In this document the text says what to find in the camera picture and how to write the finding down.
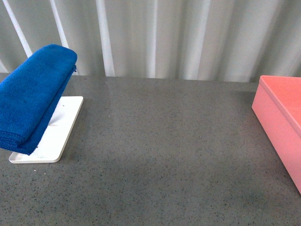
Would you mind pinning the blue microfiber towel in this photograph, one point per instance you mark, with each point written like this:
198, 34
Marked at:
30, 94

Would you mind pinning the white towel rack stand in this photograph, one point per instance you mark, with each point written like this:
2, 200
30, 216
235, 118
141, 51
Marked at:
55, 137

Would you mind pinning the pink rectangular box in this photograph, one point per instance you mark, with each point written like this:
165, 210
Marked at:
277, 105

